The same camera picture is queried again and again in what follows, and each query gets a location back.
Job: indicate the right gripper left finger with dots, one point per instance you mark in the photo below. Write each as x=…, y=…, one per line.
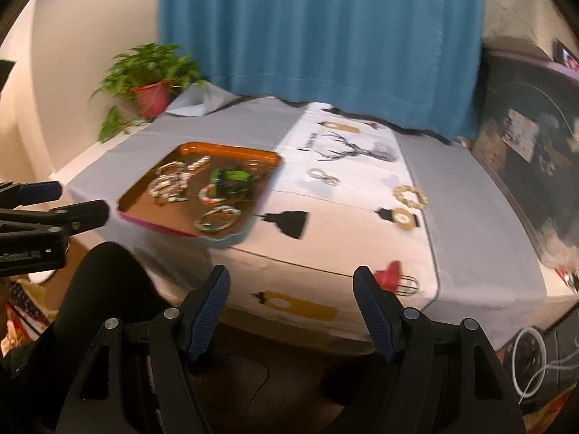
x=178, y=336

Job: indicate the red plant pot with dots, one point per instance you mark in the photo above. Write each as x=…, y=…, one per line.
x=152, y=99

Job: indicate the red patterned bag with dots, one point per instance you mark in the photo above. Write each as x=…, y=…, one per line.
x=22, y=321

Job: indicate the beige fabric storage box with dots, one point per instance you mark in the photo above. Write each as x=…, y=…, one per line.
x=528, y=27

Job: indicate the green black smartwatch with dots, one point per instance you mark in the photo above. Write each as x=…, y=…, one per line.
x=226, y=184

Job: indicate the white deer print runner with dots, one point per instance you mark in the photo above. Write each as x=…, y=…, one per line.
x=331, y=210

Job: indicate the grey tablecloth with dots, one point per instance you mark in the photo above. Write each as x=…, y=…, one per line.
x=486, y=267

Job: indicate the orange metal tray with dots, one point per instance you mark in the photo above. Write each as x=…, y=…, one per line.
x=173, y=197

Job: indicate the blue curtain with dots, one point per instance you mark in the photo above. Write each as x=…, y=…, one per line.
x=412, y=63

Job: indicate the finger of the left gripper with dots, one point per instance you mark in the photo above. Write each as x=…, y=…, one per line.
x=13, y=195
x=77, y=218

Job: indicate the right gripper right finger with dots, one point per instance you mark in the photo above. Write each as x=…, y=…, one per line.
x=444, y=378

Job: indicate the dark glass cabinet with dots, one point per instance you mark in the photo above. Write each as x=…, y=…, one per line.
x=528, y=143

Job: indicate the green potted plant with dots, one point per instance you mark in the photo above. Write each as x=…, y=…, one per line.
x=147, y=64

